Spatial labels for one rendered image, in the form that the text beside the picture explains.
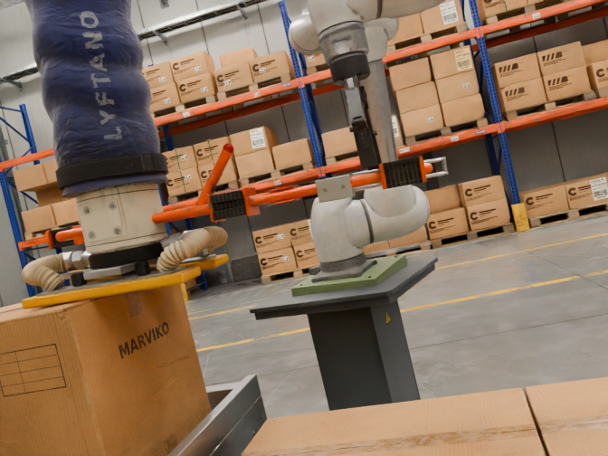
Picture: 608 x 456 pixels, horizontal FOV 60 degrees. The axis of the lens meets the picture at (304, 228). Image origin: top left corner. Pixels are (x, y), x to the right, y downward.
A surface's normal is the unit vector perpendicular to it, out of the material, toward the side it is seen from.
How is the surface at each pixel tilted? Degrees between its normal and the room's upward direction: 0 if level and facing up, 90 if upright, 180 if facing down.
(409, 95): 88
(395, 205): 106
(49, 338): 90
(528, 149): 90
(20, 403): 90
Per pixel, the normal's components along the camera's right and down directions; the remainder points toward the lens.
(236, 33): -0.17, 0.07
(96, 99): 0.11, 0.33
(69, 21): 0.09, -0.18
